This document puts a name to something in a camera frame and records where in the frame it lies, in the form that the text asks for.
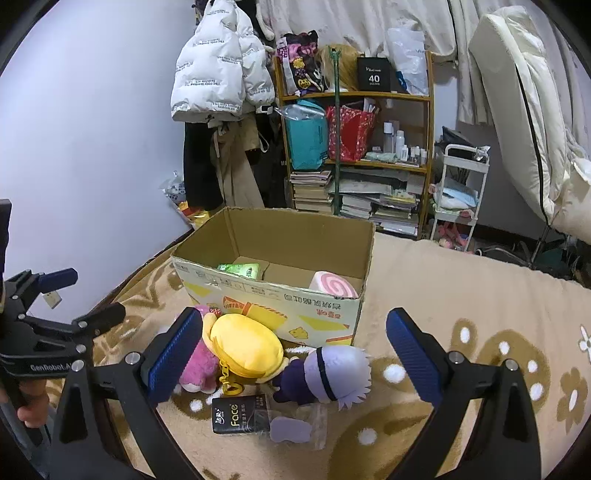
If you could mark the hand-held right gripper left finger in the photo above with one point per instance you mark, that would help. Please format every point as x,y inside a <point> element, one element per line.
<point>178,355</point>

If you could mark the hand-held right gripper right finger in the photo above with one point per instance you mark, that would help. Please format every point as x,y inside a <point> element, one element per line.
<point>411,355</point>

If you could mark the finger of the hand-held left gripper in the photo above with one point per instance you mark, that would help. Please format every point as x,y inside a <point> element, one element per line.
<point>99,316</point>
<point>57,279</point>

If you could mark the pink plush toy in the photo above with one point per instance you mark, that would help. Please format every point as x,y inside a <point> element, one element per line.
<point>198,369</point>

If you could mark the yellow plush toy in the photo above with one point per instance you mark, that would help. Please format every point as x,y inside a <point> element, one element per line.
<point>244,344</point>

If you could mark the white-haired purple plush doll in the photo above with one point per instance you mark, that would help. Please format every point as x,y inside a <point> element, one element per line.
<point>332,369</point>

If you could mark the black tissue pack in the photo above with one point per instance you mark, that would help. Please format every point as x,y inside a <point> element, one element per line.
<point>235,413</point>

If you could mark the printed cardboard box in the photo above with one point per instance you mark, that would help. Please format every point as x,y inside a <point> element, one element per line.
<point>277,304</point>

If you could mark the clear plastic bag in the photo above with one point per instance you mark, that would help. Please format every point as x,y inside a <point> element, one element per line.
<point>295,429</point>

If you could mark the person's left hand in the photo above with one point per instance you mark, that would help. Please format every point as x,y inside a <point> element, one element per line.
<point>31,408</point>

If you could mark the beige flower blanket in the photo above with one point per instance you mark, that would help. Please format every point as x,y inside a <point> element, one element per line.
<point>461,300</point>

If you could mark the pink swirl roll plush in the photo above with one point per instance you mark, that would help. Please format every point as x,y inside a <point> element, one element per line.
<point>334,285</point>

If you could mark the green packet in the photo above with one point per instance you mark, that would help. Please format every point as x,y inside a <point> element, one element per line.
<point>240,269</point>

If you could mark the pile of snack bags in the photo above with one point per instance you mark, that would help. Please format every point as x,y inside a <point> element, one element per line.
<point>178,194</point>

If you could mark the wide stack of books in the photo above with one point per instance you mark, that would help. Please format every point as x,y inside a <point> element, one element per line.
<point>383,207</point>

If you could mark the white trolley cart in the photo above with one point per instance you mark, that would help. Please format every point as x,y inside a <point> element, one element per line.
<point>457,198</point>

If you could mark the black coat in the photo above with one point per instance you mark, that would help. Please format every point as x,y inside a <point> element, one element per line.
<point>198,166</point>

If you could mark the small stack of books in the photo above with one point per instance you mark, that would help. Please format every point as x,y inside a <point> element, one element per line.
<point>311,191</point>

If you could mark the beige coat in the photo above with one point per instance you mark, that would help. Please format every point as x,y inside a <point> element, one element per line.
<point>235,170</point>

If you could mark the row of white bottles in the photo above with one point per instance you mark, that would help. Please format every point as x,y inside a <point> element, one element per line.
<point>401,145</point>

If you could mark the wooden shelf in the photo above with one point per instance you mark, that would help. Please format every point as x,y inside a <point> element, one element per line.
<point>429,138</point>

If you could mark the red gift bag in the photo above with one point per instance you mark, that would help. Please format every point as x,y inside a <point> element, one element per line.
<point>351,136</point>

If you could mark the green pole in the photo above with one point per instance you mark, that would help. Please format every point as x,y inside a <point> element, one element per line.
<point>338,138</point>

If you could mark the teal shopping bag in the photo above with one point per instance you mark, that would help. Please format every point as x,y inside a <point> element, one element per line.
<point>304,138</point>

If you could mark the white puffer jacket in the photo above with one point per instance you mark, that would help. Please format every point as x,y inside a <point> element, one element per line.
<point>217,60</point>

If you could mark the black box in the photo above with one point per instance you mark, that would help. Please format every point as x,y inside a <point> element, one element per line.
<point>374,74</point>

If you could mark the cream padded chair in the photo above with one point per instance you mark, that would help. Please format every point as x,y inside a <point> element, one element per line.
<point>521,92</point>

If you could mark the white plastic bag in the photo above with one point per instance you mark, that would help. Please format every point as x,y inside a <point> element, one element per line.
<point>408,60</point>

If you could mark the blonde wig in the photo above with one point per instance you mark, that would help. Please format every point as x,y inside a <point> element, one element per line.
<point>344,64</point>

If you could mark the patterned black tote bag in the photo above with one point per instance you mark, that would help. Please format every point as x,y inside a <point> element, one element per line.
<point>300,69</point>

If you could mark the floral white curtain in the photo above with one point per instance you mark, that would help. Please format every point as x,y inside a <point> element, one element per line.
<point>351,23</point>

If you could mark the white wall outlet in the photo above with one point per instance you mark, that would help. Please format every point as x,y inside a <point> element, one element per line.
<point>53,300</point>

